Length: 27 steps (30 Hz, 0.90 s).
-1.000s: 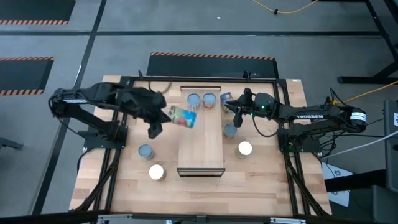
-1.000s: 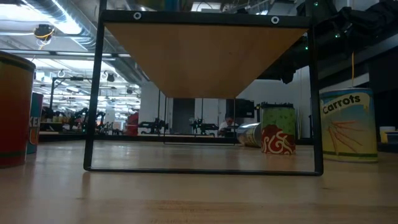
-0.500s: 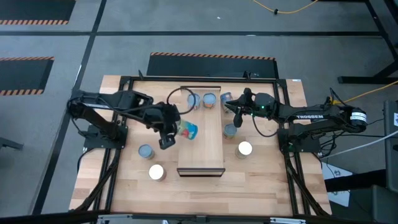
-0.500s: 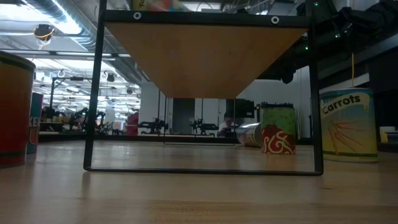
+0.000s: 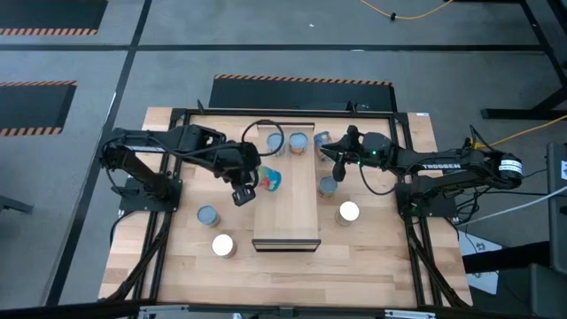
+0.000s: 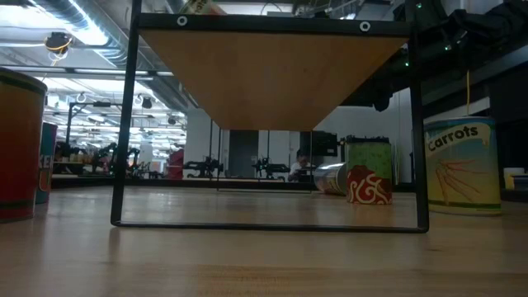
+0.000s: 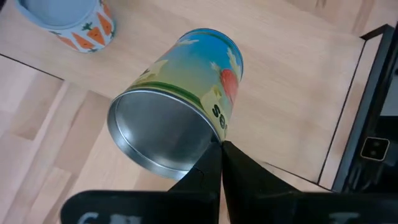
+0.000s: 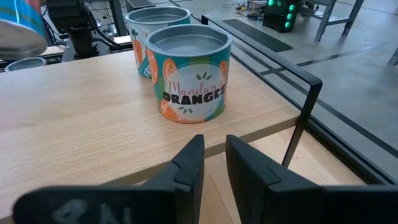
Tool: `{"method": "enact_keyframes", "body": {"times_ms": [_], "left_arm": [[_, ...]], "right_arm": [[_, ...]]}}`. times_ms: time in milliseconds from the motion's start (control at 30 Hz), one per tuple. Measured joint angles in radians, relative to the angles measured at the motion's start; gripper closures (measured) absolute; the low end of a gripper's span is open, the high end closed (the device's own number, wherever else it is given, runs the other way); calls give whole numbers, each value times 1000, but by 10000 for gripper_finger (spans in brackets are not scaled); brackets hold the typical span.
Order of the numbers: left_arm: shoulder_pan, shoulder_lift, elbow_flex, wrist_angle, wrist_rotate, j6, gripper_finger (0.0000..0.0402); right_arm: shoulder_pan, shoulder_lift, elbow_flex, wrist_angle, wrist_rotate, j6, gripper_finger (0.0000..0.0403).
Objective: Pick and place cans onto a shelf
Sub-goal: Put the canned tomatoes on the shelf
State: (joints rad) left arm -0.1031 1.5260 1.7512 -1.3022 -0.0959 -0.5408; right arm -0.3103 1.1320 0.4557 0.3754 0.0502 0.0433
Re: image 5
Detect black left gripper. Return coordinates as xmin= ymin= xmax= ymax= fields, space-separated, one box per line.
xmin=207 ymin=141 xmax=262 ymax=207

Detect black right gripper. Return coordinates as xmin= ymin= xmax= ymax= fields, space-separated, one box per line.
xmin=319 ymin=125 xmax=377 ymax=183

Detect bare silver tin can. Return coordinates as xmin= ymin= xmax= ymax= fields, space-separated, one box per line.
xmin=313 ymin=130 xmax=333 ymax=161

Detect green can with red swirls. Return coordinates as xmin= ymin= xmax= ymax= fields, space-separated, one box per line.
xmin=316 ymin=175 xmax=339 ymax=198

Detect white-ended multicolour label can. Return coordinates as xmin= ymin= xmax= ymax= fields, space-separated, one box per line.
xmin=256 ymin=165 xmax=284 ymax=193

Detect teal tin can orange letters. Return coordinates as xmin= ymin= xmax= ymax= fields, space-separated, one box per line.
xmin=197 ymin=205 xmax=221 ymax=229

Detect orange slices print tin can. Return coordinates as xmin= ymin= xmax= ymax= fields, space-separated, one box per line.
xmin=288 ymin=131 xmax=310 ymax=156

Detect carrots label tin can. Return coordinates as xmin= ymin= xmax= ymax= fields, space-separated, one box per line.
xmin=334 ymin=200 xmax=361 ymax=228

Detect red and yellow tin can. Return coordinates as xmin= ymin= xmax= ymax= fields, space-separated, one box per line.
xmin=211 ymin=233 xmax=237 ymax=260

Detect black hazard-striped floor mat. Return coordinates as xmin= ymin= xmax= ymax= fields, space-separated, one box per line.
xmin=0 ymin=0 xmax=109 ymax=36
xmin=0 ymin=80 xmax=79 ymax=137
xmin=207 ymin=74 xmax=399 ymax=113

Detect rig crossbar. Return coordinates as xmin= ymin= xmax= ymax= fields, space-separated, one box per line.
xmin=0 ymin=299 xmax=444 ymax=319

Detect black metal stand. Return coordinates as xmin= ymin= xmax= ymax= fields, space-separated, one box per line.
xmin=480 ymin=0 xmax=567 ymax=121

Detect white paper sheet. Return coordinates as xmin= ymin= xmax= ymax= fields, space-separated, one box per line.
xmin=455 ymin=230 xmax=500 ymax=296

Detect grey cabinet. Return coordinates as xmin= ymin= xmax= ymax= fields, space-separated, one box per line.
xmin=545 ymin=141 xmax=567 ymax=276

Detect grey furniture foot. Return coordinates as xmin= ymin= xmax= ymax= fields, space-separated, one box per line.
xmin=0 ymin=194 xmax=35 ymax=214

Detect dark grey seat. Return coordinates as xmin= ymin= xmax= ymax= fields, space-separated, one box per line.
xmin=462 ymin=241 xmax=567 ymax=319

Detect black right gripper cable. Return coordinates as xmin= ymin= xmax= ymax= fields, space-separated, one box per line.
xmin=357 ymin=164 xmax=400 ymax=197

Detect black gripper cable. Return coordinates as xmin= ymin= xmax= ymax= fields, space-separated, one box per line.
xmin=357 ymin=164 xmax=400 ymax=197
xmin=241 ymin=119 xmax=285 ymax=157

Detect wooden shelf with black frame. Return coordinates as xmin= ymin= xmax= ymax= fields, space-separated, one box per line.
xmin=251 ymin=122 xmax=322 ymax=253

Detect black aluminium table frame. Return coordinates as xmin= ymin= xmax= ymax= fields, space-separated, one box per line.
xmin=101 ymin=100 xmax=473 ymax=311

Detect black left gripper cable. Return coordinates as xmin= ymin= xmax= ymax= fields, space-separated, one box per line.
xmin=241 ymin=119 xmax=285 ymax=157

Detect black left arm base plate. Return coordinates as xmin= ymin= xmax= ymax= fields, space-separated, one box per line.
xmin=119 ymin=176 xmax=183 ymax=213

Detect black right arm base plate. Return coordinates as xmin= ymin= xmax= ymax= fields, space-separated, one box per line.
xmin=395 ymin=181 xmax=457 ymax=218

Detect yellow cable with black connector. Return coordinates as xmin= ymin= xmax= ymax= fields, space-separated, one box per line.
xmin=358 ymin=0 xmax=455 ymax=22

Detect light grey cable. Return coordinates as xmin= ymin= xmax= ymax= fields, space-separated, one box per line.
xmin=455 ymin=184 xmax=567 ymax=227

